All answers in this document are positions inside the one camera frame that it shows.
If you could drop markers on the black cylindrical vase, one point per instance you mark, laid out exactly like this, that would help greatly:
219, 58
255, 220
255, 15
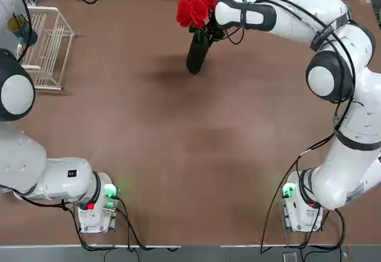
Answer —
196, 58

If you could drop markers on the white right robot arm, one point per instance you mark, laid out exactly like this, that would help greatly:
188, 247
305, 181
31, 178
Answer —
351, 160

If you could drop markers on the red rose bouquet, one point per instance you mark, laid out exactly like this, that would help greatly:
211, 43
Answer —
193, 10

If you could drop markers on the green cup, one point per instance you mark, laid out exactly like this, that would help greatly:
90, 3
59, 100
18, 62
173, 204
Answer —
28, 37

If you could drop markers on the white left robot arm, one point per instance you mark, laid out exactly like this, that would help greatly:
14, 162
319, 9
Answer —
29, 160

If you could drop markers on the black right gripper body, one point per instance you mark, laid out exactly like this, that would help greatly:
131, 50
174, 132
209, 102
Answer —
218, 34

